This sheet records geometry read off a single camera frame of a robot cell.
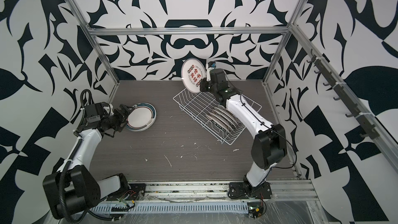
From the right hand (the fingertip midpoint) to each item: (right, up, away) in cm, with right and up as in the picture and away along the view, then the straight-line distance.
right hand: (201, 77), depth 83 cm
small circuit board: (+24, -61, -12) cm, 67 cm away
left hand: (-38, -18, +1) cm, 43 cm away
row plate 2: (+13, -21, 0) cm, 24 cm away
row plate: (-4, +4, +3) cm, 7 cm away
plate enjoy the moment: (-38, -24, +18) cm, 48 cm away
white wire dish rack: (-2, -16, +21) cm, 27 cm away
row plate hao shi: (+7, -22, 0) cm, 23 cm away
